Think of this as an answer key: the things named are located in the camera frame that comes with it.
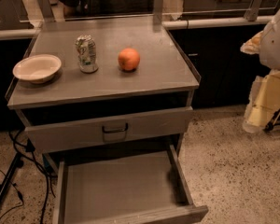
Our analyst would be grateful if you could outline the white bowl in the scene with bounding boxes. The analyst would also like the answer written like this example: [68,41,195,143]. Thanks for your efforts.
[13,54,62,84]

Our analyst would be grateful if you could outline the open middle drawer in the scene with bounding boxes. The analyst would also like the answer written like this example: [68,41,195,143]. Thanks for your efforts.
[52,145,208,224]

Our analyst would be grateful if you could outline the black floor cables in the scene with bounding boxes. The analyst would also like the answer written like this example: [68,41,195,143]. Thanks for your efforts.
[0,129,58,224]

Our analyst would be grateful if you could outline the black stand leg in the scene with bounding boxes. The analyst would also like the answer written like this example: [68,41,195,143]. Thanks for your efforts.
[0,154,22,206]

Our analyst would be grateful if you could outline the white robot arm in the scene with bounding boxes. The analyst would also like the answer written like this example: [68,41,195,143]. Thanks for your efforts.
[240,9,280,133]

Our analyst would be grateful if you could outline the orange fruit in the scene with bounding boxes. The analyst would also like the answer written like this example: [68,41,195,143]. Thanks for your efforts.
[118,48,140,72]

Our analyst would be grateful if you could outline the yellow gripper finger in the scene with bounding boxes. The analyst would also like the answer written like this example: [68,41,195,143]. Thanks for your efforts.
[242,70,280,133]

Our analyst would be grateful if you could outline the closed upper drawer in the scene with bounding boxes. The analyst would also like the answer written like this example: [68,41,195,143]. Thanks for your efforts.
[26,107,192,153]

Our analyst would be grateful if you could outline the crushed green soda can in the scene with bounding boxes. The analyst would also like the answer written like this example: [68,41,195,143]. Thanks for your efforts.
[75,35,98,74]

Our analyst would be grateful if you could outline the grey metal drawer cabinet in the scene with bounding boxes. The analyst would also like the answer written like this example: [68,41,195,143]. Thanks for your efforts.
[5,15,209,224]

